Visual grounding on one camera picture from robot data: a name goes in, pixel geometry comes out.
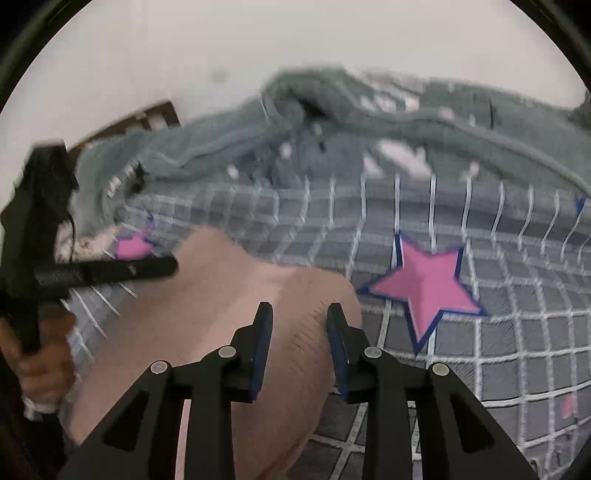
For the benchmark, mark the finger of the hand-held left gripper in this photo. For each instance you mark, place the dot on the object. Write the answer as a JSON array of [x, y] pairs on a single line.
[[134, 270]]

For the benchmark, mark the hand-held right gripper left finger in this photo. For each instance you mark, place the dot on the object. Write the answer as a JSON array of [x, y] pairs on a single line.
[[261, 350]]

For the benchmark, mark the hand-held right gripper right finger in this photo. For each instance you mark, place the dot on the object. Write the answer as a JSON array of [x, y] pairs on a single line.
[[337, 350]]

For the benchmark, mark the pink ribbed garment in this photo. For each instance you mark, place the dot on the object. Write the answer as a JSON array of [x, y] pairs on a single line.
[[207, 286]]

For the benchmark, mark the person's left hand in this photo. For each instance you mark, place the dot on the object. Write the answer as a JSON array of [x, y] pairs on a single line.
[[51, 364]]

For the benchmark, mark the white floral cloth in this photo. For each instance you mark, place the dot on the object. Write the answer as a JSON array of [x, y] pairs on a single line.
[[92, 242]]

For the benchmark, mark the grey plaid star bedsheet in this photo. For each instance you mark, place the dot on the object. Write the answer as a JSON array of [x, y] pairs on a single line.
[[508, 332]]

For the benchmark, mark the grey-green printed blanket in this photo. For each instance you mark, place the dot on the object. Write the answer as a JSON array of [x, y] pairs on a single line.
[[461, 138]]

